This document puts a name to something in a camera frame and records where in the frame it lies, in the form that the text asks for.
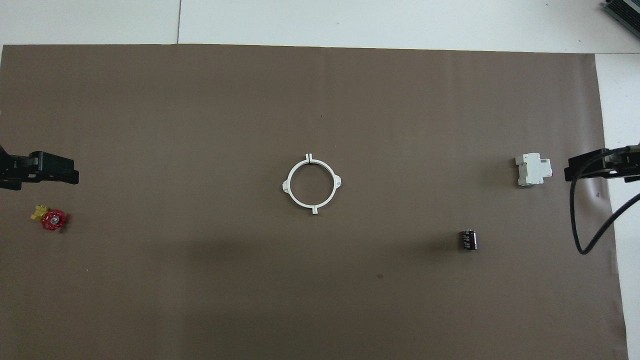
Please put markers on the brown paper table mat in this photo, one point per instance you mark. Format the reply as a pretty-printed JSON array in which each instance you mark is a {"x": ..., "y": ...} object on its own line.
[{"x": 320, "y": 290}]

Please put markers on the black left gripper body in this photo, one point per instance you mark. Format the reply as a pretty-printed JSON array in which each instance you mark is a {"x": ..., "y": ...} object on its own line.
[{"x": 615, "y": 165}]

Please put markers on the red yellow valve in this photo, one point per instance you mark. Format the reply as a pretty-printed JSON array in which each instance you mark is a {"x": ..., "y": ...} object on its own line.
[{"x": 53, "y": 220}]

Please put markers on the black cylindrical capacitor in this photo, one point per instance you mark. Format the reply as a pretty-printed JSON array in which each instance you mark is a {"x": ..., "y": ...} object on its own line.
[{"x": 468, "y": 240}]

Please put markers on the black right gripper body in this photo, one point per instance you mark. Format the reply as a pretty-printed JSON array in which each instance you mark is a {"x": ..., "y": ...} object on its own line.
[{"x": 50, "y": 169}]

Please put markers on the grey ribbed device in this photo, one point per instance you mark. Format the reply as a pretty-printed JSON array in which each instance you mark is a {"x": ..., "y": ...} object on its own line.
[{"x": 625, "y": 12}]

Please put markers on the white circuit breaker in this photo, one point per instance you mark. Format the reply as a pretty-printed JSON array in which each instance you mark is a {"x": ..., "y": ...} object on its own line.
[{"x": 532, "y": 170}]

